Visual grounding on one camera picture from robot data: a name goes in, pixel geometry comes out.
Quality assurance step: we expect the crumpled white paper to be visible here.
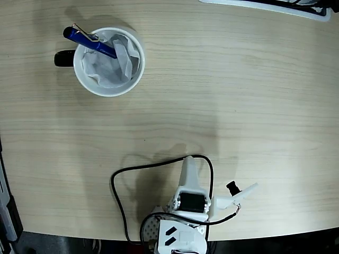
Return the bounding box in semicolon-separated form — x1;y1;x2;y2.
81;31;141;88

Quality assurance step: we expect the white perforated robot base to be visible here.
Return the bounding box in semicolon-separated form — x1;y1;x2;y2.
140;205;166;240

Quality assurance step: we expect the black camera cable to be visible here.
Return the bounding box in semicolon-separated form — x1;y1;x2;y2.
110;155;243;244

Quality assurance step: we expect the white mug with black handle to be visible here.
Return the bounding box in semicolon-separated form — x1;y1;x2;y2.
53;26;146;98

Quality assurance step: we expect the white flat device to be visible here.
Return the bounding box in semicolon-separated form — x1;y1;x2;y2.
198;0;332;22

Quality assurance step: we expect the blue pen with metal clip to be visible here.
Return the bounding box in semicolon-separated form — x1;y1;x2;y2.
63;23;119;59

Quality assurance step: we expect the red table clamp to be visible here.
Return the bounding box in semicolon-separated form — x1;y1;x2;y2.
128;239;159;254

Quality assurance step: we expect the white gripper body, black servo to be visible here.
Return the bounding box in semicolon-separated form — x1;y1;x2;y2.
166;186;217;222

